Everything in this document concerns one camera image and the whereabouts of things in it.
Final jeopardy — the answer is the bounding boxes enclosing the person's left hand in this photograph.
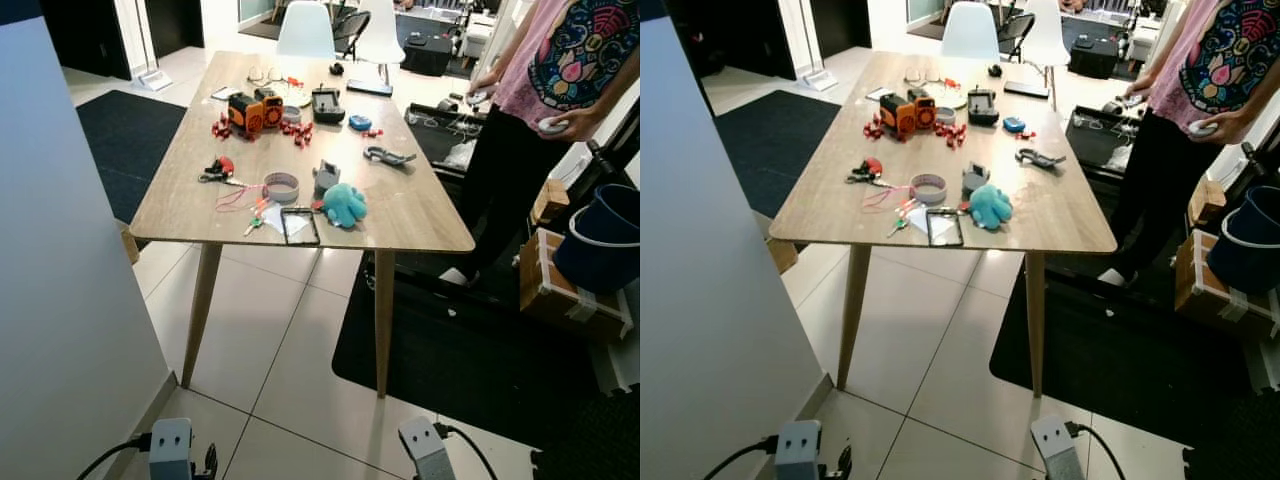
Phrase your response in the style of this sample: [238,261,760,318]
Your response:
[555,105,606,140]
[1209,108,1258,142]

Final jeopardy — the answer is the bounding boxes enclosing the black smartphone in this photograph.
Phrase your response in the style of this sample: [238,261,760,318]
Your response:
[280,206,321,247]
[925,208,965,248]

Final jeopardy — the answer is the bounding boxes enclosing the grey tape roll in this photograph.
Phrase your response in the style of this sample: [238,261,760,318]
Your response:
[909,173,949,207]
[263,172,301,206]

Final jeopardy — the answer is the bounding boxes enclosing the black floor mat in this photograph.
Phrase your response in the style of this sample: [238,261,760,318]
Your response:
[332,250,641,480]
[990,250,1280,480]

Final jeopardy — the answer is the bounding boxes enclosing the teal plush toy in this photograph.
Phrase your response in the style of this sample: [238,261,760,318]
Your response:
[320,182,369,230]
[967,183,1014,232]

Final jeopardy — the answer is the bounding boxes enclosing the dark blue bucket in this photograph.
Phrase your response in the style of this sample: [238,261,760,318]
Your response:
[553,183,641,296]
[1205,185,1280,294]

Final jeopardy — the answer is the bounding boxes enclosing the dark blue rug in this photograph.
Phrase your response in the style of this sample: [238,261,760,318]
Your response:
[715,90,839,221]
[76,90,188,225]

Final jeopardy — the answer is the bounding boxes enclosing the light wooden table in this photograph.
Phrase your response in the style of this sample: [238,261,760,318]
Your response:
[130,50,476,399]
[770,50,1118,399]

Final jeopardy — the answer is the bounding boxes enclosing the large taped cardboard box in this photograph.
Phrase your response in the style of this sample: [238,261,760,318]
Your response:
[1173,230,1280,341]
[518,228,636,343]

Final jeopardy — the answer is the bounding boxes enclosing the orange and black device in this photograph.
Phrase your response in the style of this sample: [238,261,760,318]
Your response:
[253,87,285,129]
[228,93,266,139]
[907,88,938,130]
[880,94,917,140]

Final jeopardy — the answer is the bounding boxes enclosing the black box device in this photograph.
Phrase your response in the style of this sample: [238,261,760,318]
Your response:
[966,88,999,126]
[311,87,346,125]

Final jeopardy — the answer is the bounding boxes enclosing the white round plate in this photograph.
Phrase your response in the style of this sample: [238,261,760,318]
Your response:
[265,80,313,109]
[922,81,968,110]

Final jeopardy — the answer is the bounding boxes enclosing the white floor stand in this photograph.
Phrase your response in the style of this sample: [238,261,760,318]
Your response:
[130,0,176,93]
[795,0,841,93]

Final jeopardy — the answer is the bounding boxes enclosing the small cardboard box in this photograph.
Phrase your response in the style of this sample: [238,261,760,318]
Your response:
[1188,178,1228,226]
[530,178,571,226]

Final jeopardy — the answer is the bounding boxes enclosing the black storage bin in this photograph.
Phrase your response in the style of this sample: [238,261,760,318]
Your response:
[1065,103,1136,186]
[405,100,491,181]

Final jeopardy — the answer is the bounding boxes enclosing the person in pink printed shirt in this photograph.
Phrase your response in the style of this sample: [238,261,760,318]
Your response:
[1097,0,1280,288]
[440,0,641,288]

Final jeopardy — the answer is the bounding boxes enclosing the white shell chair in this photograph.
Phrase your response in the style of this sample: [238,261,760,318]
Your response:
[940,0,1001,59]
[1018,0,1071,111]
[352,0,407,87]
[277,0,337,59]

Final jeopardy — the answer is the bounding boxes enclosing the black office chair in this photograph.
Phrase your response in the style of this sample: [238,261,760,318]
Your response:
[330,10,373,61]
[995,12,1036,63]

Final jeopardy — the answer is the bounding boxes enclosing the black box ottoman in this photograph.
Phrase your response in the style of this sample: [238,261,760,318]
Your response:
[1067,35,1121,81]
[402,32,456,77]

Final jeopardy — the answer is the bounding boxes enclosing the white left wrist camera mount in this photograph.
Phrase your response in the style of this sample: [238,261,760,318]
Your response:
[775,420,823,480]
[149,418,194,480]

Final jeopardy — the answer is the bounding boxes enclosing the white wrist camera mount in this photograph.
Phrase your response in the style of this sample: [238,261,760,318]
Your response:
[149,418,194,480]
[1030,414,1086,480]
[398,416,456,480]
[775,420,823,480]

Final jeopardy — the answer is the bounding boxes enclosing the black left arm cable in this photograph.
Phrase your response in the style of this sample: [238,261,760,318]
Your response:
[703,435,779,480]
[78,433,153,480]

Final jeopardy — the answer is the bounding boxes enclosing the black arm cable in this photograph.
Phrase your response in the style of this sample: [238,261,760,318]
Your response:
[1065,421,1127,480]
[435,422,498,480]
[78,433,153,480]
[703,435,779,480]

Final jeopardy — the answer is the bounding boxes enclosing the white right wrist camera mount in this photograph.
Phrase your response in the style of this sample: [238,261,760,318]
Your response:
[398,416,456,480]
[1030,414,1086,480]

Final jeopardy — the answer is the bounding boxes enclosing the small keys with pink cord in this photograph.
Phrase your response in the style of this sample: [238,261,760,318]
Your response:
[218,183,283,237]
[862,185,926,239]

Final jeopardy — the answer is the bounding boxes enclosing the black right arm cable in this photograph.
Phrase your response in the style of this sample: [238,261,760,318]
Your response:
[435,422,498,480]
[1065,421,1127,480]

